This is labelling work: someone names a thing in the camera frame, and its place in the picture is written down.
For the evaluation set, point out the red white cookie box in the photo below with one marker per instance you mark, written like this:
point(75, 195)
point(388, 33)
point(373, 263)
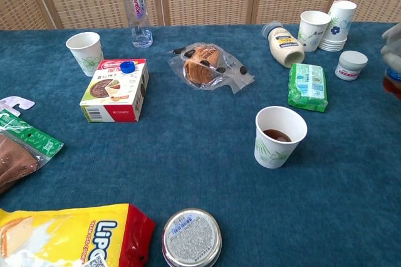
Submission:
point(109, 91)

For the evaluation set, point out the round metal tin can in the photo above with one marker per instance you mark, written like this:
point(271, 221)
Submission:
point(191, 238)

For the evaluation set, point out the blue bottle cap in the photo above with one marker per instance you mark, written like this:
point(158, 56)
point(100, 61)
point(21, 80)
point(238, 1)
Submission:
point(128, 67)

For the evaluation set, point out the brown drink bottle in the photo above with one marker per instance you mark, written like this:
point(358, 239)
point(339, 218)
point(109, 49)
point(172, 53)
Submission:
point(394, 83)

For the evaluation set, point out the blue table cloth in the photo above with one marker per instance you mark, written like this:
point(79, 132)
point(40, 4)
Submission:
point(200, 154)

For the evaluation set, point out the empty paper cup green print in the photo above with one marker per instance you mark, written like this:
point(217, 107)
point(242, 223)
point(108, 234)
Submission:
point(311, 36)

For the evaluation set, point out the mayonnaise squeeze bottle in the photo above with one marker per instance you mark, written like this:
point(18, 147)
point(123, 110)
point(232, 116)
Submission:
point(286, 47)

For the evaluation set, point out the yellow red cookie bag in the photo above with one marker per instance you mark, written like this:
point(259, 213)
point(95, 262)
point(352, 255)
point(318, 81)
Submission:
point(62, 238)

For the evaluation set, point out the green brown snack bag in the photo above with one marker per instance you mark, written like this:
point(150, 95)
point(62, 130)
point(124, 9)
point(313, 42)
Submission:
point(18, 154)

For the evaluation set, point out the clear water bottle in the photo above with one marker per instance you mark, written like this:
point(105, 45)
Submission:
point(136, 7)

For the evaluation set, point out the paper cup stack blue flower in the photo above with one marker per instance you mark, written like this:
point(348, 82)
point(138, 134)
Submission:
point(340, 25)

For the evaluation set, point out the paper cup green flower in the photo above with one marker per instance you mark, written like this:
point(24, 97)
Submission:
point(272, 151)
point(87, 57)

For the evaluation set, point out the toothbrush blister pack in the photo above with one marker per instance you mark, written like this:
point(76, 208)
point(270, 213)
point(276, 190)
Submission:
point(18, 103)

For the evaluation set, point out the green tissue pack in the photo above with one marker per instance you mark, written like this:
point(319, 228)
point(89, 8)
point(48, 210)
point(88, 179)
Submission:
point(308, 86)

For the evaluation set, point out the small white jar grey lid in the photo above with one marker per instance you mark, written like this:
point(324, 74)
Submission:
point(351, 66)

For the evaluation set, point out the bread in clear bag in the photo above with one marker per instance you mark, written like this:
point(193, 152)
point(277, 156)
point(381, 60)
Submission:
point(200, 66)

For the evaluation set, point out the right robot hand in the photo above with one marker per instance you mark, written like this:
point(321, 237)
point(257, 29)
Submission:
point(394, 47)

